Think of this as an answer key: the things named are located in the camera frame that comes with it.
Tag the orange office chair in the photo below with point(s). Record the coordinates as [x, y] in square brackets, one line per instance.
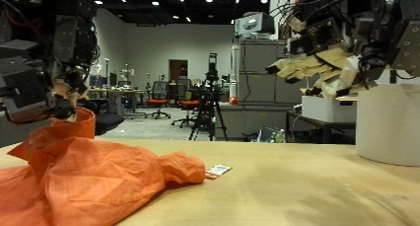
[188, 104]
[157, 102]

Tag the orange button-up shirt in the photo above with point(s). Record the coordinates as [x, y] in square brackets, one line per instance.
[87, 180]

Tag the white box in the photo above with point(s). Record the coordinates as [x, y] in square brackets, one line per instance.
[326, 109]

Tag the green plastic bottle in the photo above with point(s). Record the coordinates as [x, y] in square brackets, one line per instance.
[278, 136]

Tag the grey boxy device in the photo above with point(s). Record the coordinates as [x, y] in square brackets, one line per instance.
[254, 25]

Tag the black camera tripod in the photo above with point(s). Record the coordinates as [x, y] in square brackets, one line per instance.
[211, 114]

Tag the tall grey metal cabinet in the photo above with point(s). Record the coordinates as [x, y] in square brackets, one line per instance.
[258, 71]

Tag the brown door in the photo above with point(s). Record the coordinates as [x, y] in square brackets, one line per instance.
[177, 69]

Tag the low grey counter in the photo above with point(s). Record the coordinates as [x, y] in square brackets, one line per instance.
[245, 120]

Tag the dark side table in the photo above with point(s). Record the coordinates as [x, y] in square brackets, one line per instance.
[320, 125]

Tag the red ball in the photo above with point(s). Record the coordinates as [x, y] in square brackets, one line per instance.
[233, 101]

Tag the white paper tag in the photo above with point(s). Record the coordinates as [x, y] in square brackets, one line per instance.
[219, 170]

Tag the light office desk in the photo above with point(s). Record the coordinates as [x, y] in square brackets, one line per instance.
[126, 92]

